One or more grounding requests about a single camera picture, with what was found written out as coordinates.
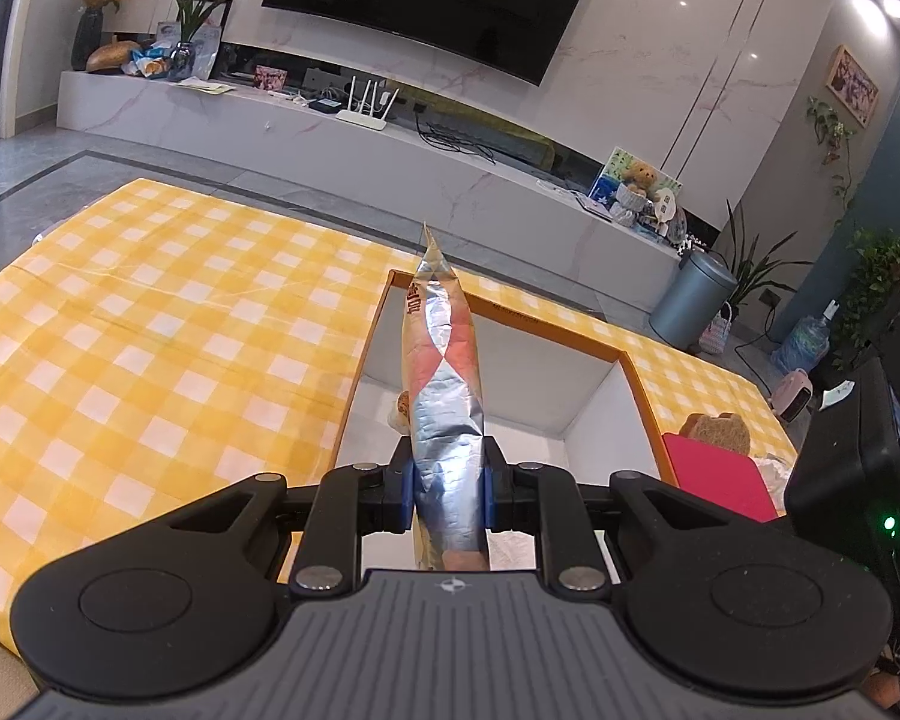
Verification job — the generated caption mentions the small pink box on console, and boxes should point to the small pink box on console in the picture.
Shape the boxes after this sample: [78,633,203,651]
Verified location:
[253,65,287,91]

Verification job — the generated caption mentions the tall snake plant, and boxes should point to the tall snake plant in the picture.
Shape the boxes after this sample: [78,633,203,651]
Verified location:
[720,206,811,319]

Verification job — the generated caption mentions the water bottle with pump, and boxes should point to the water bottle with pump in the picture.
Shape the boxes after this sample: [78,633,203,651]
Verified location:
[770,301,839,374]

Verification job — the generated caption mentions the brown bread-shaped ornament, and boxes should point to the brown bread-shaped ornament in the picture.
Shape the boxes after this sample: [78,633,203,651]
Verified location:
[86,41,141,73]

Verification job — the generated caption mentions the white wifi router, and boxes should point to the white wifi router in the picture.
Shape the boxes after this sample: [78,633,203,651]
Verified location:
[336,76,400,132]

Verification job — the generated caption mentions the framed wall picture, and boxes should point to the framed wall picture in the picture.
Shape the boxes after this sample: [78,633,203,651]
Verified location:
[826,44,880,127]

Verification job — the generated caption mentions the red box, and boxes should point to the red box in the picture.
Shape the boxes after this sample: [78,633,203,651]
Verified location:
[663,434,779,523]

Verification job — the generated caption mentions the green poster card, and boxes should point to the green poster card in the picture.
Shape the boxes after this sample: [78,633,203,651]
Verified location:
[589,148,683,226]

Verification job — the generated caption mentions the white marble tv console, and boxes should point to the white marble tv console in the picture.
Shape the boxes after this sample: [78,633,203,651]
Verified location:
[56,71,678,310]

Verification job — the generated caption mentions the bear-shaped brown sponge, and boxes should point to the bear-shaped brown sponge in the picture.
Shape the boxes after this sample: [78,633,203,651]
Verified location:
[679,413,751,455]

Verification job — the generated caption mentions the pink woven basket bag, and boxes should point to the pink woven basket bag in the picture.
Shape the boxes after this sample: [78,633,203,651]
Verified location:
[699,302,733,356]

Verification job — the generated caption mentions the orange storage box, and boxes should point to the orange storage box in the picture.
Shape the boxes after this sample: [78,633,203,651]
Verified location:
[275,268,680,587]

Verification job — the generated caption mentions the blue-grey trash bin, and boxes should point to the blue-grey trash bin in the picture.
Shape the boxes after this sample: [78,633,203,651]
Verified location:
[649,250,736,351]

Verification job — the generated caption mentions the bushy plant on cabinet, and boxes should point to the bushy plant on cabinet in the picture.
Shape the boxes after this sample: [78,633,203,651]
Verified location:
[832,229,900,362]

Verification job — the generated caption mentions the pink space heater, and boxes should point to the pink space heater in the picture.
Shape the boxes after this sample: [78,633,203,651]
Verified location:
[769,369,813,422]

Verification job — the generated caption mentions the teddy bear on console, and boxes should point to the teddy bear on console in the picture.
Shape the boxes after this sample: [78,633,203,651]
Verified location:
[621,160,658,199]

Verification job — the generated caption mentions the snack packet orange foil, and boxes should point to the snack packet orange foil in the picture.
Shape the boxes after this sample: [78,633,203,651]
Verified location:
[401,231,489,572]

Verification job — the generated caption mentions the yellow checkered tablecloth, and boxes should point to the yellow checkered tablecloth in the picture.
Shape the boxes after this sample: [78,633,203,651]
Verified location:
[0,179,795,642]

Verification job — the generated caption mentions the brown plush knot toy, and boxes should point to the brown plush knot toy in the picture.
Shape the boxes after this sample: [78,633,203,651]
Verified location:
[386,392,411,436]

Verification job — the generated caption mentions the hanging ivy plant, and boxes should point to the hanging ivy plant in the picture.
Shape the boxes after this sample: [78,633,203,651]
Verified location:
[806,96,855,210]

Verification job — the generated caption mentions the white tissue cloth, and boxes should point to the white tissue cloth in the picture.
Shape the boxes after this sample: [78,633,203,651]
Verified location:
[754,455,792,515]

